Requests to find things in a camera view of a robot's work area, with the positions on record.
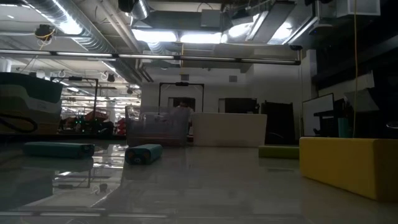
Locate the green rectangular block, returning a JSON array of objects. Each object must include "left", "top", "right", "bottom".
[{"left": 258, "top": 145, "right": 300, "bottom": 160}]

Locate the teal rectangular block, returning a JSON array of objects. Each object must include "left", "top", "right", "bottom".
[
  {"left": 124, "top": 143, "right": 164, "bottom": 166},
  {"left": 24, "top": 141, "right": 96, "bottom": 160}
]

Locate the yellow rectangular block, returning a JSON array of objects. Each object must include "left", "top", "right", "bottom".
[{"left": 299, "top": 136, "right": 398, "bottom": 202}]

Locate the person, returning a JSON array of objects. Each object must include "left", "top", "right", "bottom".
[{"left": 174, "top": 100, "right": 195, "bottom": 126}]

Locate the grey plastic bin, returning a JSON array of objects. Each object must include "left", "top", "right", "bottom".
[{"left": 125, "top": 105, "right": 191, "bottom": 147}]

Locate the horizontal rig beam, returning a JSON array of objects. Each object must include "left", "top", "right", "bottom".
[{"left": 0, "top": 49, "right": 302, "bottom": 65}]

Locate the ceiling light panel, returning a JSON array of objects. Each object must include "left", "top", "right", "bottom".
[{"left": 132, "top": 29, "right": 225, "bottom": 44}]

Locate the black cabinet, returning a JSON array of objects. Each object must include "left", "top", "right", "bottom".
[{"left": 261, "top": 101, "right": 295, "bottom": 146}]

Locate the whiteboard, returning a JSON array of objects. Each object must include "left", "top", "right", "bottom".
[{"left": 302, "top": 92, "right": 335, "bottom": 137}]

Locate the teal cup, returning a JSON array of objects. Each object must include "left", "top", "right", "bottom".
[{"left": 338, "top": 117, "right": 352, "bottom": 138}]

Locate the yellow stacked bin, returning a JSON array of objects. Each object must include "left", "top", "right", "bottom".
[{"left": 0, "top": 107, "right": 62, "bottom": 135}]

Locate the teal stacked bin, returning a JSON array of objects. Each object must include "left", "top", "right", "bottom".
[{"left": 0, "top": 72, "right": 64, "bottom": 104}]

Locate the black gantry frame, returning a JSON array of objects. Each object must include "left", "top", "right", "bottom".
[
  {"left": 50, "top": 76, "right": 100, "bottom": 135},
  {"left": 158, "top": 82, "right": 205, "bottom": 113}
]

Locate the dark wall screen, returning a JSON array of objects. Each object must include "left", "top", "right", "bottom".
[{"left": 224, "top": 98, "right": 259, "bottom": 114}]

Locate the silver ceiling duct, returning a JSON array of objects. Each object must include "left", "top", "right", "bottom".
[{"left": 24, "top": 0, "right": 142, "bottom": 85}]

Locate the black cable loop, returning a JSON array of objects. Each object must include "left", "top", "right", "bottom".
[{"left": 0, "top": 112, "right": 39, "bottom": 134}]

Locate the black ceiling cable reel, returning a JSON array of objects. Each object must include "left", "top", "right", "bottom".
[{"left": 34, "top": 24, "right": 57, "bottom": 42}]

